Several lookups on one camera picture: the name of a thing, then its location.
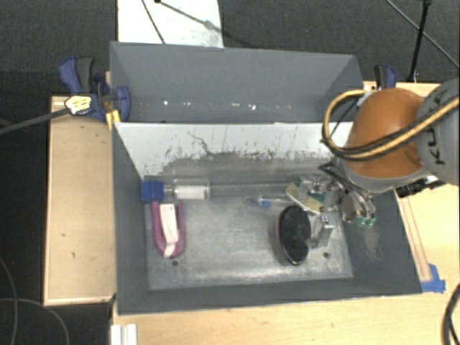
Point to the clear plastic tube, blue cap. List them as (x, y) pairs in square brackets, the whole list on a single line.
[(187, 192)]

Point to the green and cream packet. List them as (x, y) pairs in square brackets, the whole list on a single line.
[(305, 198)]

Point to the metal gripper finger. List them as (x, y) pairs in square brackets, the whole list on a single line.
[(322, 234), (316, 184)]

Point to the black cylinder on white bracket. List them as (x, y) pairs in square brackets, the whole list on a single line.
[(413, 189)]

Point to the pale wood board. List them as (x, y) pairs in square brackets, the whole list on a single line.
[(81, 200)]

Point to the black oval disc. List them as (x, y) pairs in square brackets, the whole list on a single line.
[(294, 234)]

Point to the small blue and clear tool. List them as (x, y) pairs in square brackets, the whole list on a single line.
[(259, 202)]

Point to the grey metal bin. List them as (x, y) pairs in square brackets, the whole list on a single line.
[(230, 85)]

